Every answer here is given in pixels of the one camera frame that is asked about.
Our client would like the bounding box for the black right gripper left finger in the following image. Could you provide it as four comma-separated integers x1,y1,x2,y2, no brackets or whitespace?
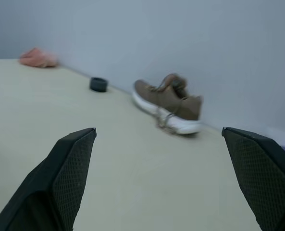
0,128,97,231

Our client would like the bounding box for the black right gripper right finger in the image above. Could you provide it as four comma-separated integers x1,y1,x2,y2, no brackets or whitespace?
222,127,285,231

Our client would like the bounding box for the brown sneaker with white sole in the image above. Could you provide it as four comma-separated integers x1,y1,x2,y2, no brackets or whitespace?
132,73,204,136

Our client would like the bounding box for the small black round cap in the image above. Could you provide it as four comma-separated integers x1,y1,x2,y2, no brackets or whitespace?
89,77,109,93

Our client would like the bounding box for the pink crumpled cloth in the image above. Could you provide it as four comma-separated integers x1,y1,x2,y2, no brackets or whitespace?
19,47,59,69

